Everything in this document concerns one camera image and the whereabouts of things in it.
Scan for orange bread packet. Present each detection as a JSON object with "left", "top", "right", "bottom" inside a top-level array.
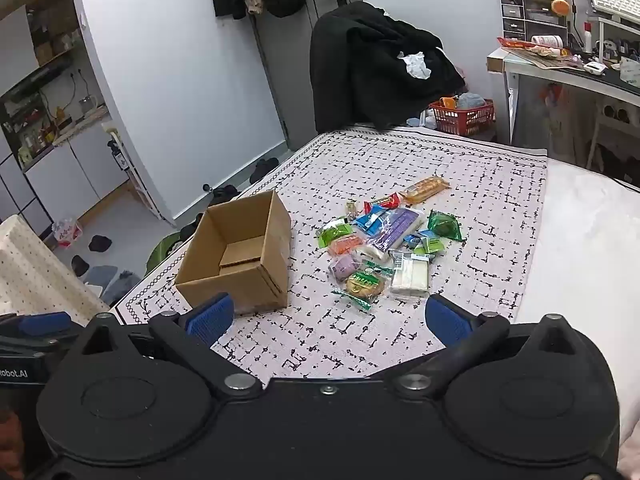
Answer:
[{"left": 402, "top": 176, "right": 450, "bottom": 206}]

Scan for blue grey floor mat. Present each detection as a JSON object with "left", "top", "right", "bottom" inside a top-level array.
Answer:
[{"left": 82, "top": 265, "right": 121, "bottom": 287}]

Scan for white monitor stand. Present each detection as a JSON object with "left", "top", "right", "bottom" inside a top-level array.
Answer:
[{"left": 587, "top": 15, "right": 640, "bottom": 56}]

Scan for cream dotted cloth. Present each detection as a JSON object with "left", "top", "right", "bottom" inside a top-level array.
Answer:
[{"left": 0, "top": 214, "right": 111, "bottom": 326}]

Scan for pack of water bottles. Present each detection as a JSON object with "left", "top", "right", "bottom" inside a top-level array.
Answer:
[{"left": 52, "top": 217, "right": 83, "bottom": 248}]

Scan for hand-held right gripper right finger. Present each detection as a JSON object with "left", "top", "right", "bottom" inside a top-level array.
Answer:
[{"left": 392, "top": 294, "right": 581, "bottom": 397}]

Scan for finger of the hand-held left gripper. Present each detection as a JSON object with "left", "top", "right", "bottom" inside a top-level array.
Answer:
[{"left": 0, "top": 311, "right": 72, "bottom": 340}]

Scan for red plastic basket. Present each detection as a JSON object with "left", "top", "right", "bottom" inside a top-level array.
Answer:
[{"left": 429, "top": 97, "right": 496, "bottom": 137}]

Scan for light green snack packet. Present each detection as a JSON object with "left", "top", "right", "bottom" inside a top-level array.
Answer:
[{"left": 316, "top": 217, "right": 353, "bottom": 248}]

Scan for round cake packet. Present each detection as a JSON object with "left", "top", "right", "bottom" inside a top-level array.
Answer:
[{"left": 331, "top": 270, "right": 387, "bottom": 311}]

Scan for red snack bag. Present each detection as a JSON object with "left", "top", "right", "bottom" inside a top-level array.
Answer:
[{"left": 496, "top": 36, "right": 573, "bottom": 59}]

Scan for white keyboard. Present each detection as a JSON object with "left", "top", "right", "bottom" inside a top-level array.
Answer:
[{"left": 585, "top": 0, "right": 640, "bottom": 23}]

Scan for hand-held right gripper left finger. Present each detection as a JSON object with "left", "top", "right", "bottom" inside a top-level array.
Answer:
[{"left": 80, "top": 294, "right": 263, "bottom": 397}]

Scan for red snack bar packet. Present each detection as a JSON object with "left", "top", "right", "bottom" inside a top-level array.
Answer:
[{"left": 363, "top": 194, "right": 403, "bottom": 213}]

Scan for grey drawer organizer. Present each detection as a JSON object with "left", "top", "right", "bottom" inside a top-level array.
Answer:
[{"left": 500, "top": 0, "right": 571, "bottom": 46}]

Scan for grey door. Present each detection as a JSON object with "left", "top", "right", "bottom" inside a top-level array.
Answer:
[{"left": 250, "top": 0, "right": 363, "bottom": 151}]

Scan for white narrow rack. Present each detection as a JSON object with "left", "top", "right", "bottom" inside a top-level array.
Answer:
[{"left": 102, "top": 121, "right": 166, "bottom": 221}]

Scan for white crumpled cloth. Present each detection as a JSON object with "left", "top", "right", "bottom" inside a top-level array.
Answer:
[{"left": 397, "top": 51, "right": 432, "bottom": 80}]

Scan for green leaf floor mat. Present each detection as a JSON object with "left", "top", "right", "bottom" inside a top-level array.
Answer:
[{"left": 145, "top": 232, "right": 188, "bottom": 276}]

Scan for white desk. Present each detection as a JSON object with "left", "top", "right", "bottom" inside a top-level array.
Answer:
[{"left": 487, "top": 47, "right": 640, "bottom": 171}]

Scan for white wafer packet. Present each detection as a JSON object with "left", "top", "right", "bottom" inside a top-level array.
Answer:
[{"left": 389, "top": 250, "right": 431, "bottom": 302}]

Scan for printed white blanket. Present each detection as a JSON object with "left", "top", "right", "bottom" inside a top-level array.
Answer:
[{"left": 112, "top": 127, "right": 549, "bottom": 386}]

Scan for bright orange snack packet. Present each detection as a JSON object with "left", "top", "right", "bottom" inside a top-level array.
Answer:
[{"left": 329, "top": 234, "right": 367, "bottom": 258}]

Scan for blue snack packet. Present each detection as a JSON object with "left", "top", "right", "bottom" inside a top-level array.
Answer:
[{"left": 354, "top": 206, "right": 388, "bottom": 235}]

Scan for round purple snack packet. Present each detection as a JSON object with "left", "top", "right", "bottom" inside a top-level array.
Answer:
[{"left": 328, "top": 254, "right": 366, "bottom": 281}]

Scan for white kitchen cabinet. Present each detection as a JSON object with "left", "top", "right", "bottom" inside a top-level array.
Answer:
[{"left": 0, "top": 122, "right": 132, "bottom": 233}]

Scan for black coat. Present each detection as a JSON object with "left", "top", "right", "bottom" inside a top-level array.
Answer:
[{"left": 310, "top": 1, "right": 467, "bottom": 132}]

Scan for long purple snack packet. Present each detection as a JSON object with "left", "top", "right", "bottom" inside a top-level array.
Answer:
[{"left": 357, "top": 207, "right": 425, "bottom": 262}]

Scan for grey fluffy rug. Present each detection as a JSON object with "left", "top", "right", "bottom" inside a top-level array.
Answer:
[{"left": 102, "top": 270, "right": 143, "bottom": 307}]

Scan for black clog shoe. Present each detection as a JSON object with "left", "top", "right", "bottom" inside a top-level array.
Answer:
[
  {"left": 207, "top": 185, "right": 240, "bottom": 206},
  {"left": 249, "top": 157, "right": 280, "bottom": 185}
]

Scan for dark green snack packet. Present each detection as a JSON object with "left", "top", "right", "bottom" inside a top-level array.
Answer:
[{"left": 427, "top": 210, "right": 463, "bottom": 242}]

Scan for cluttered kitchen shelf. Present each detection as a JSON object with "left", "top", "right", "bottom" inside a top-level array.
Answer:
[{"left": 0, "top": 0, "right": 110, "bottom": 171}]

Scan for brown cardboard box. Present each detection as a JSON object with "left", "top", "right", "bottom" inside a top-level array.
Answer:
[{"left": 175, "top": 189, "right": 292, "bottom": 317}]

